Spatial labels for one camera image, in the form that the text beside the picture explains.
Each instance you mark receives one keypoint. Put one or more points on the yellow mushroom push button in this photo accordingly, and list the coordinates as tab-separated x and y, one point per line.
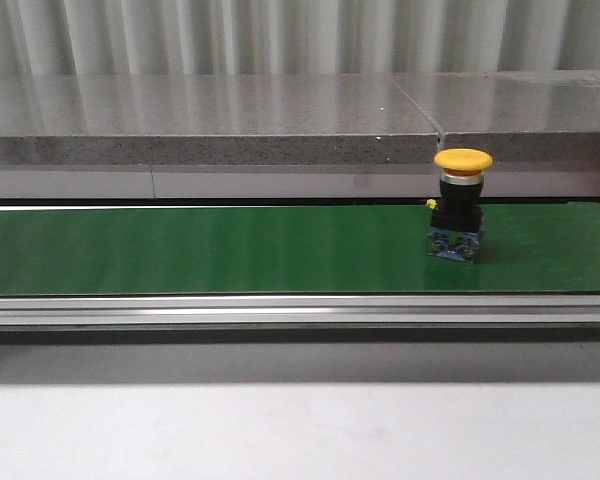
456	225

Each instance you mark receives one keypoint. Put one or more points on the grey stone slab left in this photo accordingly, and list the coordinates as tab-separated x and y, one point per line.
159	120

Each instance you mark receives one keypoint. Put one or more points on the grey stone slab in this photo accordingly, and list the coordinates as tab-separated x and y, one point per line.
159	120
515	117

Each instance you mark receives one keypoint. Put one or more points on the green conveyor belt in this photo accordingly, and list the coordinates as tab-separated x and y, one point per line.
291	249

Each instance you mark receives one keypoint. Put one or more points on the grey stone slab right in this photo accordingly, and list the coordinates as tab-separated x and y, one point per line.
515	117

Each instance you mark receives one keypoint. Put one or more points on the aluminium conveyor frame rail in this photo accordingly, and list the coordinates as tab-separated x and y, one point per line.
293	318

